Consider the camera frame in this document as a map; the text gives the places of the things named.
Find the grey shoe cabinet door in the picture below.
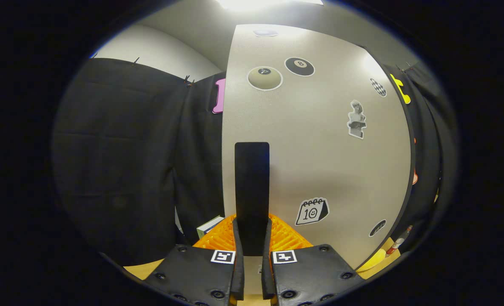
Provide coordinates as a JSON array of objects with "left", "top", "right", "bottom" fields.
[{"left": 221, "top": 24, "right": 412, "bottom": 294}]

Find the black door handle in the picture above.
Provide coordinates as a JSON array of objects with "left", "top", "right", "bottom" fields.
[{"left": 235, "top": 142, "right": 270, "bottom": 257}]

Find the white book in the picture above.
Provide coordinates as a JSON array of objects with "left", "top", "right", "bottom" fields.
[{"left": 196, "top": 215, "right": 225, "bottom": 238}]

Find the red and white bottle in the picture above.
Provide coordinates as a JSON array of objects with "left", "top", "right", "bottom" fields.
[{"left": 386, "top": 225, "right": 414, "bottom": 257}]

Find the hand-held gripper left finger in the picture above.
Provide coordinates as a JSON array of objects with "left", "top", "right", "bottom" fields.
[{"left": 143, "top": 215, "right": 245, "bottom": 306}]

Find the black backdrop cloth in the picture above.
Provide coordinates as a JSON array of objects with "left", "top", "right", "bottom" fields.
[{"left": 52, "top": 57, "right": 458, "bottom": 266}]

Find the yellow plush toy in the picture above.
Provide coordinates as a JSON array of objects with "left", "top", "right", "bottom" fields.
[{"left": 356, "top": 249, "right": 386, "bottom": 272}]

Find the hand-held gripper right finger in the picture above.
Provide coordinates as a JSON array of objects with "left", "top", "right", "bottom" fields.
[{"left": 261, "top": 214, "right": 365, "bottom": 306}]

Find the dark grey shoe cabinet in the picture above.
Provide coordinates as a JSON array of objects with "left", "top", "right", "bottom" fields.
[{"left": 354, "top": 42, "right": 418, "bottom": 270}]

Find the large ceiling light panel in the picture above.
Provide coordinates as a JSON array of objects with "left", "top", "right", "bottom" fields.
[{"left": 216, "top": 0, "right": 325, "bottom": 12}]

